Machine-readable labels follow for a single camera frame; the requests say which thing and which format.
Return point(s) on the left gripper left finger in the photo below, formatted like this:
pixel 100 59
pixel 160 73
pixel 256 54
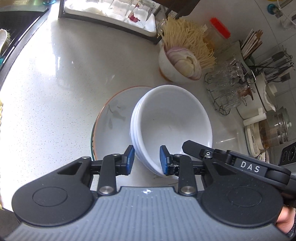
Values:
pixel 114 165

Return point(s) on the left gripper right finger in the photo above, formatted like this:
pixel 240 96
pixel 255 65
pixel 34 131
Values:
pixel 181 166

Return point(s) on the beige leaf pattern plate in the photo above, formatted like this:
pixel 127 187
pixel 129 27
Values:
pixel 111 130

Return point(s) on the white ceramic bowl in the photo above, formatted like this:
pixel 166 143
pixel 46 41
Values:
pixel 167 115

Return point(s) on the person's right hand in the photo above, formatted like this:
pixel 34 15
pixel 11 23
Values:
pixel 286 219

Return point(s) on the black induction cooktop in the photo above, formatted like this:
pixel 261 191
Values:
pixel 288 155

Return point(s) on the patterned bowl with tea leaves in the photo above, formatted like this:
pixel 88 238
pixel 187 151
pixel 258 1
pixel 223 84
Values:
pixel 264 156

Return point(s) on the glass health kettle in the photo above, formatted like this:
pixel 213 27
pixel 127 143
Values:
pixel 267 130

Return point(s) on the bowl with onion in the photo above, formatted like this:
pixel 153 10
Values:
pixel 179 65

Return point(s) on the hanging scissors and utensils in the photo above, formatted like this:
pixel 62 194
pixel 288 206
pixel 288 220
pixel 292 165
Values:
pixel 277 68

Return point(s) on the dried noodle bundle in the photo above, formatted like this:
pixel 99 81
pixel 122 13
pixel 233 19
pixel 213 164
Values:
pixel 188 34

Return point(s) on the red lid plastic jar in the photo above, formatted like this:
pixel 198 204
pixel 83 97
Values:
pixel 215 33

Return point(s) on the chopstick holder with chopsticks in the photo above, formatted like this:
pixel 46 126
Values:
pixel 251 43

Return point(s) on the black dish rack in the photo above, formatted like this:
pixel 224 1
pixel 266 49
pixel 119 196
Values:
pixel 161 12

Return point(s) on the drinking glass right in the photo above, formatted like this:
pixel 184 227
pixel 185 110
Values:
pixel 140 13

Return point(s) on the white silicone spoon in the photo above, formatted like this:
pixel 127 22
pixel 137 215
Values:
pixel 3 37

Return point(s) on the wire rack with glasses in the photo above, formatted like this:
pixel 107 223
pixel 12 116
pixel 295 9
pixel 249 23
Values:
pixel 227 86

